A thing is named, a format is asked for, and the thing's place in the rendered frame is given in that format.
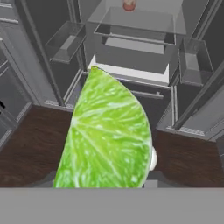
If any grey fridge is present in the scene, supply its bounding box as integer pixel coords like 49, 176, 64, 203
66, 0, 211, 130

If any grey cupboard run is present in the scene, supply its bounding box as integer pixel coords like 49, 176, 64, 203
0, 0, 33, 151

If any grey freezer drawer handle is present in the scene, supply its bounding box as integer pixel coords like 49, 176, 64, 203
128, 89, 165, 101

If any clear door bin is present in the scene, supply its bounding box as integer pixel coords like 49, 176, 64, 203
178, 37, 215, 88
44, 20, 88, 66

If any clear fridge drawer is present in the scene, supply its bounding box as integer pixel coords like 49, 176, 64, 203
93, 23, 178, 74

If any clear glass fridge shelf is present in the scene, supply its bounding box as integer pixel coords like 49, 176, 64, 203
87, 5, 187, 37

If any grey fridge door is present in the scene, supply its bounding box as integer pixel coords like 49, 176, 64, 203
156, 0, 224, 142
15, 0, 88, 111

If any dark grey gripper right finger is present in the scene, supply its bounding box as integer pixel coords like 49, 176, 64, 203
143, 170, 179, 189

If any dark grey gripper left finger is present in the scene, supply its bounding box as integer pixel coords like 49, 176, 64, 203
31, 172, 60, 189

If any small red fruit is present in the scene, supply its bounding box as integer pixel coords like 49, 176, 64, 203
122, 0, 137, 12

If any green lemon wedge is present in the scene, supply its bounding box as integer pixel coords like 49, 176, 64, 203
52, 66, 158, 189

